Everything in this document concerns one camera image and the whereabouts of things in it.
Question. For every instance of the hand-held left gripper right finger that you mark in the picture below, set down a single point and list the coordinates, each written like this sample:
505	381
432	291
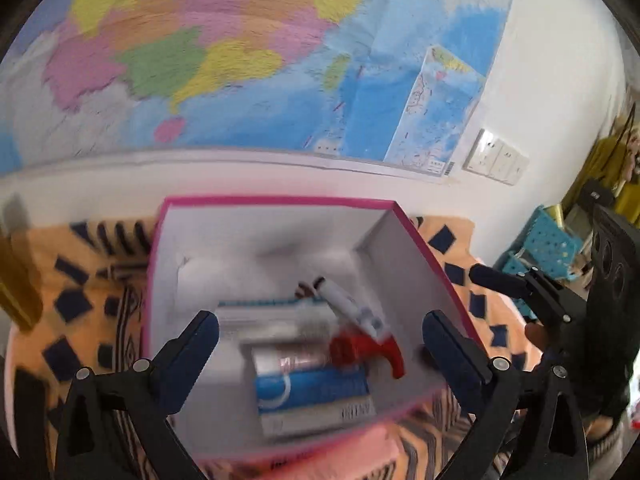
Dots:
447	350

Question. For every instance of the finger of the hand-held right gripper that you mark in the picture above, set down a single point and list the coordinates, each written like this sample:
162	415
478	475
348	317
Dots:
500	280

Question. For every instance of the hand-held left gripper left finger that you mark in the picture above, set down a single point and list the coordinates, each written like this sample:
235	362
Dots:
197	345

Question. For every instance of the white and teal medicine box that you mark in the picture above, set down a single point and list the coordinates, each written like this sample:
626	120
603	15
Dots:
260	317

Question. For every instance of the white tube with blue label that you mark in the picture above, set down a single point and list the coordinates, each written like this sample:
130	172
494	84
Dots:
350	307

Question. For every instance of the pink cardboard box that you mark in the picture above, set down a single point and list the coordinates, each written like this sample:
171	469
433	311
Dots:
250	240

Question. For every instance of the blue and white medicine box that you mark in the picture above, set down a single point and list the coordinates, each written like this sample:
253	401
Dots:
310	390

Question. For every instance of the person's right forearm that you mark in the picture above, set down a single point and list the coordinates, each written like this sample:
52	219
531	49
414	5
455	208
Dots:
602	430

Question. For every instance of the person's right hand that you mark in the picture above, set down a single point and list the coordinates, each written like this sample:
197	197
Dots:
536	334

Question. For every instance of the blue plastic basket rack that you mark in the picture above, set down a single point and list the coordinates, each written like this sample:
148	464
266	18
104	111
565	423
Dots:
545	245

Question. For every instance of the black handbag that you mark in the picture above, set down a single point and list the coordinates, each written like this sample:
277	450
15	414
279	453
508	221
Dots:
597	190

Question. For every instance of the orange patterned blanket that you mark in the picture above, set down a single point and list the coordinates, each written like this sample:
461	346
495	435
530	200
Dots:
75	280

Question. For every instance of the peach cosmetic tube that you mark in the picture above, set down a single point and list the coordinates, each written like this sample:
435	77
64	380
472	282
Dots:
345	452

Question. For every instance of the yellow hanging garment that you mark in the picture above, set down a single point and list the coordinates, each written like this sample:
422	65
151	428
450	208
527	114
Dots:
607	160

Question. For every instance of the white wall socket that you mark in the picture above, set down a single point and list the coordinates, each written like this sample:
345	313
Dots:
480	152
502	162

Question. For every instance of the colourful wall map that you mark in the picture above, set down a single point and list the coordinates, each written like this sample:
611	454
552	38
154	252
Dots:
250	60

